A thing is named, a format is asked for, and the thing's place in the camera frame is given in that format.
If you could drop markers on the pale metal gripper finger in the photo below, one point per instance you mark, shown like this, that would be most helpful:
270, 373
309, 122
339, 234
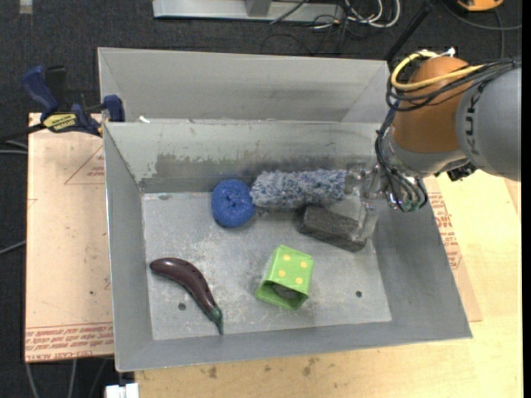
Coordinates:
369, 218
357, 177

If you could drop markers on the dark grey rectangular block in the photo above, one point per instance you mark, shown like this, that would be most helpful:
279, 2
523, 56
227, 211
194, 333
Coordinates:
329, 225

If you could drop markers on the grey metal bin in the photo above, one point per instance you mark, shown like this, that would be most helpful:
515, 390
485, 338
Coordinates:
257, 263

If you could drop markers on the blue and white fluffy cloth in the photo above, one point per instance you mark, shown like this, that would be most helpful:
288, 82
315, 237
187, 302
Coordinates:
296, 189

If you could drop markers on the black cylinder on white bracket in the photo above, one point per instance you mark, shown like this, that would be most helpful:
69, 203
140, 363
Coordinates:
458, 173

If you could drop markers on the purple toy eggplant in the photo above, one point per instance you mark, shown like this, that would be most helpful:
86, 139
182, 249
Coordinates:
186, 278

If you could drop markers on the brown cardboard board red print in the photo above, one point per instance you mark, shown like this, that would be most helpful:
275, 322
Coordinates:
66, 239

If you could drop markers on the blue round sponge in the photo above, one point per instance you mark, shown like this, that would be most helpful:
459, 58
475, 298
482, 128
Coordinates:
232, 202

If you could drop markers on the green cup with yellow dots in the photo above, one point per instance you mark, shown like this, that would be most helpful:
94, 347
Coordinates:
288, 274

